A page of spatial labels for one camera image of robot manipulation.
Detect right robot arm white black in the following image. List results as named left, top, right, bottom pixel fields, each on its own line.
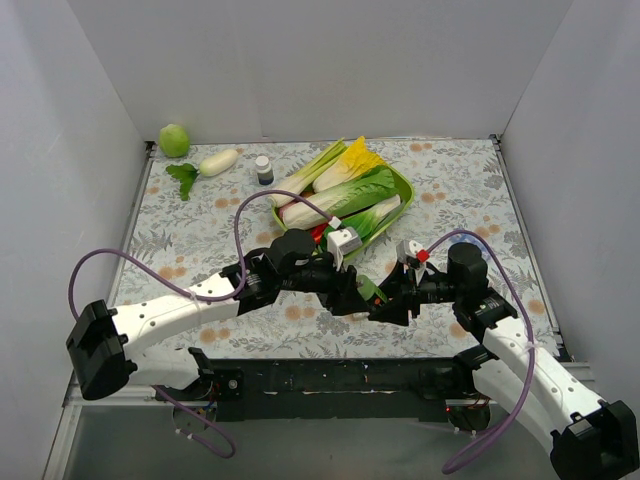
left=358, top=241, right=639, bottom=479

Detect green round cabbage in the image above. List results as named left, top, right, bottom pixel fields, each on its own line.
left=158, top=124, right=191, bottom=158

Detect red chili peppers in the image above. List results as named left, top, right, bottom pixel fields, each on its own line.
left=310, top=223, right=328, bottom=244

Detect bok choy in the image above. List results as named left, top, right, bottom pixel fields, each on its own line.
left=341, top=194, right=403, bottom=245

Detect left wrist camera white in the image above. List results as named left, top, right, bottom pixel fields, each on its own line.
left=326, top=227, right=362, bottom=270

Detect green pill bottle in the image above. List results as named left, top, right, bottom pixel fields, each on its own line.
left=356, top=275, right=388, bottom=306

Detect green plastic tray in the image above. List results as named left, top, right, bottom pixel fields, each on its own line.
left=272, top=166, right=414, bottom=260

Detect green napa cabbage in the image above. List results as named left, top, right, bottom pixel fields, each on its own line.
left=282, top=166, right=397, bottom=230

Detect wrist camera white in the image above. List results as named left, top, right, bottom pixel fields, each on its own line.
left=396, top=240, right=429, bottom=270
left=326, top=227, right=362, bottom=270

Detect yellow napa cabbage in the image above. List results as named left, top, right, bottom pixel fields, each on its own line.
left=312, top=136, right=386, bottom=193

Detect leek white green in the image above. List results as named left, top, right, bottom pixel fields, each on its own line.
left=273, top=139, right=347, bottom=195

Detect floral patterned table mat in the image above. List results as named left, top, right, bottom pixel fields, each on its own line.
left=114, top=138, right=556, bottom=359

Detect purple cable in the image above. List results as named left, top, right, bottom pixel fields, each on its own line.
left=68, top=189, right=341, bottom=459
left=417, top=229, right=536, bottom=475

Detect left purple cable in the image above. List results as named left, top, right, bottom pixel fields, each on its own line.
left=68, top=189, right=341, bottom=459

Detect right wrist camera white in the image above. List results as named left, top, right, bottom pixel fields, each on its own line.
left=396, top=240, right=429, bottom=270

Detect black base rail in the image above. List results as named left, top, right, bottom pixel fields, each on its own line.
left=167, top=357, right=491, bottom=431

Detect white blue pill bottle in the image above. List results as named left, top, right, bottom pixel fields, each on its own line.
left=255, top=155, right=274, bottom=185

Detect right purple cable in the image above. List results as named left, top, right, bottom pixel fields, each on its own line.
left=417, top=229, right=536, bottom=475

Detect white radish with leaves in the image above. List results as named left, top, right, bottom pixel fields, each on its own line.
left=165, top=149, right=239, bottom=201

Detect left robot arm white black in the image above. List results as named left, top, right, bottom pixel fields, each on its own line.
left=66, top=228, right=368, bottom=401

